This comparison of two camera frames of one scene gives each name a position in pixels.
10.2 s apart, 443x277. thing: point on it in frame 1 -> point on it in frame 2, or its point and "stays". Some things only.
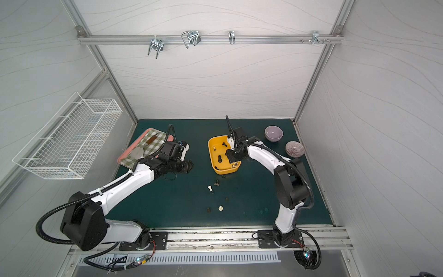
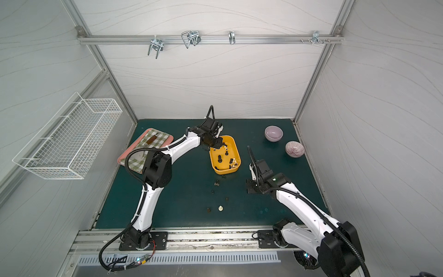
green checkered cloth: x=151 y=148 stays
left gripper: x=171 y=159 -> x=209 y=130
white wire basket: x=66 y=146 stays
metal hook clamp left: x=157 y=44 stays
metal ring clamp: x=232 y=38 stays
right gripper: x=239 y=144 -> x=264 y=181
